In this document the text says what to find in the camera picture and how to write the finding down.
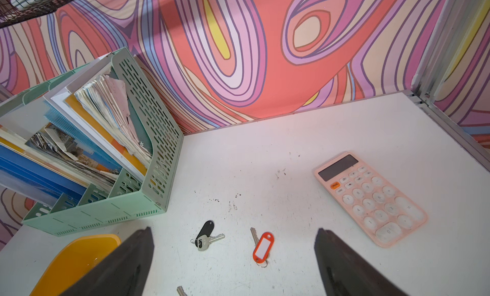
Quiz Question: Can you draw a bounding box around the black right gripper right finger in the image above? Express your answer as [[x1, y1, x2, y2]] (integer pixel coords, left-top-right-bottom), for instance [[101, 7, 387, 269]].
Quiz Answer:
[[314, 228, 406, 295]]

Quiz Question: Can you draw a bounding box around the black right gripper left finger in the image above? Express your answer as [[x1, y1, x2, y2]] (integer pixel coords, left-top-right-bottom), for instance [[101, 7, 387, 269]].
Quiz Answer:
[[62, 227, 154, 296]]

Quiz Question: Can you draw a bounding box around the key with red window tag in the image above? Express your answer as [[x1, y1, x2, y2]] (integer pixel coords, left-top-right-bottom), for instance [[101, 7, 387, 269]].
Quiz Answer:
[[250, 227, 275, 268]]

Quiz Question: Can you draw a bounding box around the key with black tag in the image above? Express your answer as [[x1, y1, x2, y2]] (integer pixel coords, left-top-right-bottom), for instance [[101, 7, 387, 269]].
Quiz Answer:
[[190, 220, 225, 251]]

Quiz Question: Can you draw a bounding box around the yellow plastic storage tray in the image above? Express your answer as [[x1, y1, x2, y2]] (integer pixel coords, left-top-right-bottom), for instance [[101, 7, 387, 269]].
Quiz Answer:
[[31, 234, 121, 295]]

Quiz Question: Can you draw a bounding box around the loose silver key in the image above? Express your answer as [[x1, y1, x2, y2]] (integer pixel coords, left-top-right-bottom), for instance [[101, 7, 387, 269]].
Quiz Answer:
[[177, 286, 187, 296]]

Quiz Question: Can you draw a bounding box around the pink calculator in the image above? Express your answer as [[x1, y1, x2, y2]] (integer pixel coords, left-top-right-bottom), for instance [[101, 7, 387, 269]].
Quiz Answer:
[[313, 151, 428, 248]]

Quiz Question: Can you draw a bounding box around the green file organizer rack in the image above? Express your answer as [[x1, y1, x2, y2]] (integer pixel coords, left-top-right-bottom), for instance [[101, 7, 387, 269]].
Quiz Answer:
[[1, 48, 183, 236]]

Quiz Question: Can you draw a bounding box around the black wire basket back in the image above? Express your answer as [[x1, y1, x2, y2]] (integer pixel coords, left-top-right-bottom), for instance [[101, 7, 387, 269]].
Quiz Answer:
[[1, 0, 74, 28]]

